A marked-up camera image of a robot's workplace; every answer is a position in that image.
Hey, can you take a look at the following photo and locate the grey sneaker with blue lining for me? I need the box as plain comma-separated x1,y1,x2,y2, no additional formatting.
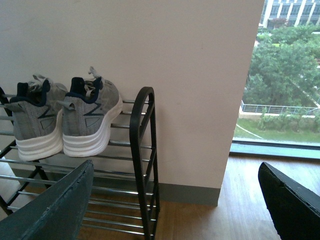
59,66,123,158

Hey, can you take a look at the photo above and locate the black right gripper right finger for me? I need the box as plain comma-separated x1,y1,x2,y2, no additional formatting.
258,162,320,240

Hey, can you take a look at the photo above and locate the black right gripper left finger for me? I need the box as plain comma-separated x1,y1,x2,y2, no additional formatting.
0,160,94,240

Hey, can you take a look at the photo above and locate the black metal shoe rack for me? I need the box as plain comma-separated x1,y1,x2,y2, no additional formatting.
0,87,160,240

